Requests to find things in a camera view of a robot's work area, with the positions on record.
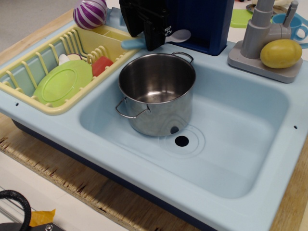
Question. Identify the green plastic plate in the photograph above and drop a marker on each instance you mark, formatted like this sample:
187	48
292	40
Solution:
63	82

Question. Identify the stainless steel pot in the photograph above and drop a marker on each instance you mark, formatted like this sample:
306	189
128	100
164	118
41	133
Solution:
158	94

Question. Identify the blue handled white spoon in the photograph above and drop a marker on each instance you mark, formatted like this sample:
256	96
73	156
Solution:
178	36

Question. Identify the yellow tape piece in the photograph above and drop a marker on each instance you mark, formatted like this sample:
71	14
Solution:
41	217

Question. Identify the red toy food piece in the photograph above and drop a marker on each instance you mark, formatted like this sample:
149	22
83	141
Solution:
100	65

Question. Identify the dark blue box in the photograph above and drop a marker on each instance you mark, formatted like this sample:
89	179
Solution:
207	20

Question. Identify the yellow dish rack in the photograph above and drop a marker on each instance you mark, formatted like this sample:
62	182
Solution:
21	77

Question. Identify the green plastic board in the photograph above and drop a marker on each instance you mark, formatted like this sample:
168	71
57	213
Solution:
240	18

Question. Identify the dark metal base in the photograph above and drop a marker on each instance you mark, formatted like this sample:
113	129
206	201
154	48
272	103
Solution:
20	227

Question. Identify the wooden board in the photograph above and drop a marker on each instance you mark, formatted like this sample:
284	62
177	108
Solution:
110	194

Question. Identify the grey toy faucet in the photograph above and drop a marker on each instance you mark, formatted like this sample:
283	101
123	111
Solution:
245	55

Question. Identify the blue toy cup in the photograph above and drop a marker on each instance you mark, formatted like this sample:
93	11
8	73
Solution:
298	25

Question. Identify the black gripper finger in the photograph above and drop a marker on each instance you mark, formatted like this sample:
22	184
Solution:
156	31
133	15

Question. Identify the white purple toy slice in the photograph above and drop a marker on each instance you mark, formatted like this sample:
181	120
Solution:
63	58

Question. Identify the yellow toy potato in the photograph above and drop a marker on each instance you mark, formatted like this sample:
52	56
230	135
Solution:
282	53

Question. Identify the purple striped toy onion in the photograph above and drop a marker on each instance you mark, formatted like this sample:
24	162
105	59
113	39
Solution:
90	14

